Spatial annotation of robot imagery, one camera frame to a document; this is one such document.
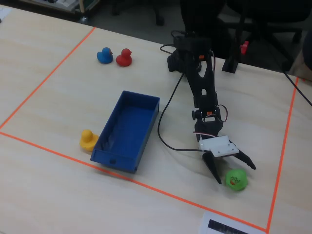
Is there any black camera cable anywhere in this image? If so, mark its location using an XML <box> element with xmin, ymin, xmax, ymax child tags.
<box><xmin>157</xmin><ymin>72</ymin><xmax>204</xmax><ymax>153</ymax></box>

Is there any green rubber duck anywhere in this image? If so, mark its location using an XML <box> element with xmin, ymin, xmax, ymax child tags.
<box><xmin>224</xmin><ymin>168</ymin><xmax>249</xmax><ymax>193</ymax></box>

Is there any blue rubber duck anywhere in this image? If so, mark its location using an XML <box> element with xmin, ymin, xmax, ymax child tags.
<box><xmin>97</xmin><ymin>47</ymin><xmax>114</xmax><ymax>65</ymax></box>

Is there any thin black cable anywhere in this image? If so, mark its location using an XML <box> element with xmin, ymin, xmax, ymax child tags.
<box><xmin>282</xmin><ymin>69</ymin><xmax>312</xmax><ymax>107</ymax></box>

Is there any white printed paper sheet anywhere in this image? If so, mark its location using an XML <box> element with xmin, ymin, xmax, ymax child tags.
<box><xmin>198</xmin><ymin>211</ymin><xmax>268</xmax><ymax>234</ymax></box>

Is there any red rubber duck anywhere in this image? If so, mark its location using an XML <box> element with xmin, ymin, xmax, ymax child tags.
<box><xmin>116</xmin><ymin>48</ymin><xmax>133</xmax><ymax>67</ymax></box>

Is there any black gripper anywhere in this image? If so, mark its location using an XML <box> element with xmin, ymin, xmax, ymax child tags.
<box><xmin>194</xmin><ymin>118</ymin><xmax>257</xmax><ymax>185</ymax></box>

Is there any black clamp with red knob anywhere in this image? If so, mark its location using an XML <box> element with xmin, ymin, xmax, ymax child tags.
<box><xmin>221</xmin><ymin>0</ymin><xmax>250</xmax><ymax>73</ymax></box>

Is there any orange tape line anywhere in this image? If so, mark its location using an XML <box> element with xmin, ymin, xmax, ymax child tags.
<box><xmin>0</xmin><ymin>26</ymin><xmax>97</xmax><ymax>130</ymax></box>
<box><xmin>0</xmin><ymin>131</ymin><xmax>269</xmax><ymax>232</ymax></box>
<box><xmin>266</xmin><ymin>76</ymin><xmax>300</xmax><ymax>233</ymax></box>

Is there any yellow rubber duck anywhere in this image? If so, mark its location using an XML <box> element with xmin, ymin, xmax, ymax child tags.
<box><xmin>79</xmin><ymin>129</ymin><xmax>99</xmax><ymax>153</ymax></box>

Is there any blue plastic box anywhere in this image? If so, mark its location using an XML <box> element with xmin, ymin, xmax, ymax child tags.
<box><xmin>90</xmin><ymin>90</ymin><xmax>161</xmax><ymax>174</ymax></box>

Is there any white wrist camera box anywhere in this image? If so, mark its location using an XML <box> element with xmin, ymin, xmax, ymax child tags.
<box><xmin>197</xmin><ymin>136</ymin><xmax>239</xmax><ymax>157</ymax></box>

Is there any black office chair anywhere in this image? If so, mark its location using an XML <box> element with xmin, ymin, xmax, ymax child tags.
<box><xmin>219</xmin><ymin>0</ymin><xmax>309</xmax><ymax>70</ymax></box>
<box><xmin>179</xmin><ymin>0</ymin><xmax>229</xmax><ymax>59</ymax></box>

